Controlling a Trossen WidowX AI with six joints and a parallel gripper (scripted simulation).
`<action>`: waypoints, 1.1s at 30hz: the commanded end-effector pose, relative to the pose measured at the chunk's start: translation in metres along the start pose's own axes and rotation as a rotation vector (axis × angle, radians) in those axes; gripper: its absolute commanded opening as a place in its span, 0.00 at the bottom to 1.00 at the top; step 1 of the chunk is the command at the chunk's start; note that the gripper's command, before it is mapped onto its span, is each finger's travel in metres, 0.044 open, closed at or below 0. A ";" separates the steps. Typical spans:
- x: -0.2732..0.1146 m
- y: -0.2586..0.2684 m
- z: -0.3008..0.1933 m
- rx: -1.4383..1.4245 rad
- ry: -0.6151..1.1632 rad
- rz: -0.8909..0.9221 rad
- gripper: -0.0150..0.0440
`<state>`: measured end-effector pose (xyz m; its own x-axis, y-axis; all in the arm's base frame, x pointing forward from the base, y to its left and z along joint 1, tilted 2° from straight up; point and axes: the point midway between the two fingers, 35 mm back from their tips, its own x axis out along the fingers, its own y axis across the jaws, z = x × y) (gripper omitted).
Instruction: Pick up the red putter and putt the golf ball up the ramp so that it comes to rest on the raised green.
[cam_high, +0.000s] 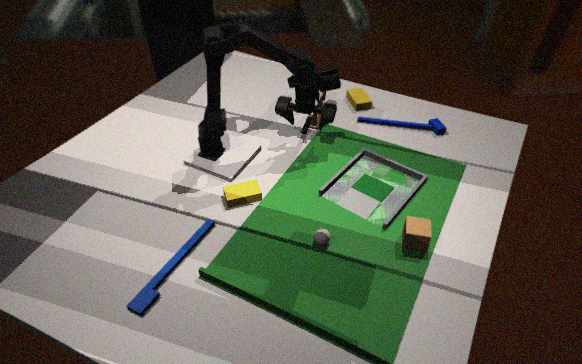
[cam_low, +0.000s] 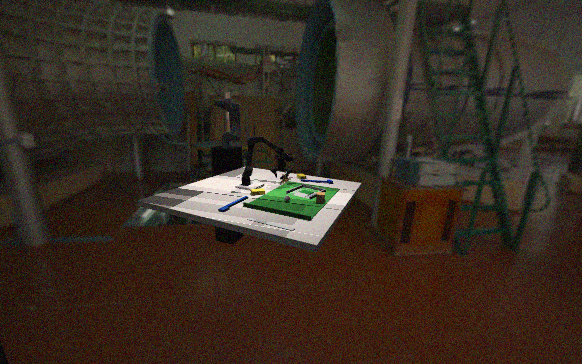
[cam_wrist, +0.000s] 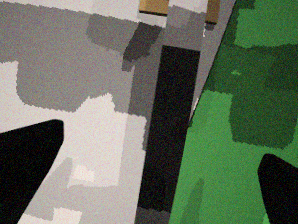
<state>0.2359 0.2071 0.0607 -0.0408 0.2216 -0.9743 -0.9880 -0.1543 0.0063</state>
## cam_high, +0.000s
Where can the brown cube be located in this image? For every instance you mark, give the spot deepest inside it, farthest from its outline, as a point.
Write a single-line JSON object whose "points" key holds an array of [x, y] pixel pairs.
{"points": [[416, 234]]}

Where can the yellow rectangular block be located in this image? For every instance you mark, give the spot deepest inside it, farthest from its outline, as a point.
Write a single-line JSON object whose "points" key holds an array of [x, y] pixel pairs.
{"points": [[358, 99], [242, 193]]}

